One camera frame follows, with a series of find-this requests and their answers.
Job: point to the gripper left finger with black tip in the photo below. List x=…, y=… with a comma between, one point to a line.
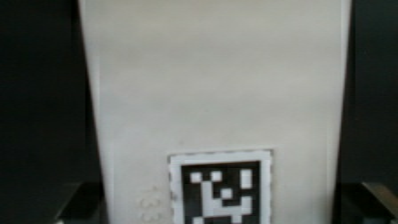
x=83, y=207

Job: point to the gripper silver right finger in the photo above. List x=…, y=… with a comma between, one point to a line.
x=366, y=204

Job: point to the white cabinet top box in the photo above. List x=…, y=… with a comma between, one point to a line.
x=217, y=79

